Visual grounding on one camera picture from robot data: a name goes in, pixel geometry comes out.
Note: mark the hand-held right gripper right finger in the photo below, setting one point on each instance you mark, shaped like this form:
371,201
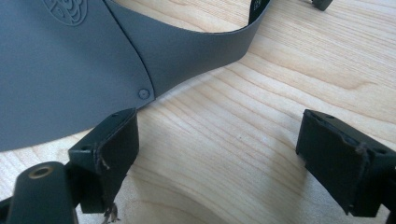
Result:
337,161

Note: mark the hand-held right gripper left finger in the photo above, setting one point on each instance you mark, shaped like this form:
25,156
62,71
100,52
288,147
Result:
107,158

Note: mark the grey sun visor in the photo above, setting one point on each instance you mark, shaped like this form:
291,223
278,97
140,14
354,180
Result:
77,68

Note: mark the dark object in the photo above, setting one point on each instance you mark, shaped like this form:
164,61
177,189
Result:
322,3

